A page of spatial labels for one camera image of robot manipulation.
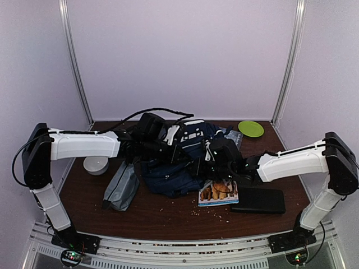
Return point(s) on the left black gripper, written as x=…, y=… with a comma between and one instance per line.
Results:
x=173, y=157

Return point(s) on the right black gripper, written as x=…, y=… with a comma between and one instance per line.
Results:
x=199, y=169

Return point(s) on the grey pencil pouch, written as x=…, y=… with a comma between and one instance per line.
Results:
x=121, y=189

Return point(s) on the navy blue backpack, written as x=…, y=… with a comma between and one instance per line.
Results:
x=184, y=170

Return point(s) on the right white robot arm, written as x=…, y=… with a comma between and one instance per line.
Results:
x=329, y=156

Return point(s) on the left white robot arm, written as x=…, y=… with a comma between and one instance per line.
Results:
x=46, y=145

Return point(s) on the blue hardcover book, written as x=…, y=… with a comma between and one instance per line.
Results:
x=235, y=136

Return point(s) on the dog cover book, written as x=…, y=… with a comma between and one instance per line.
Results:
x=218, y=193

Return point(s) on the green plate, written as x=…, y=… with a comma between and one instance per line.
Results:
x=251, y=128

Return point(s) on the black leather case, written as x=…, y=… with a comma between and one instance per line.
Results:
x=259, y=201

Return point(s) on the white ceramic bowl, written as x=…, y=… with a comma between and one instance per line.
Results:
x=96, y=165

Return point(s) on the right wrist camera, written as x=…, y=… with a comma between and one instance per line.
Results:
x=208, y=152

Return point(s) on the front aluminium rail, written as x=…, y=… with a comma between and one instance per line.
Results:
x=244, y=252

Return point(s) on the right metal frame post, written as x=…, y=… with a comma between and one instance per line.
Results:
x=291, y=59

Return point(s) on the metal frame post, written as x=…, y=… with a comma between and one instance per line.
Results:
x=63, y=9
x=291, y=59

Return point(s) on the left metal frame post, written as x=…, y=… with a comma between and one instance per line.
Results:
x=63, y=9

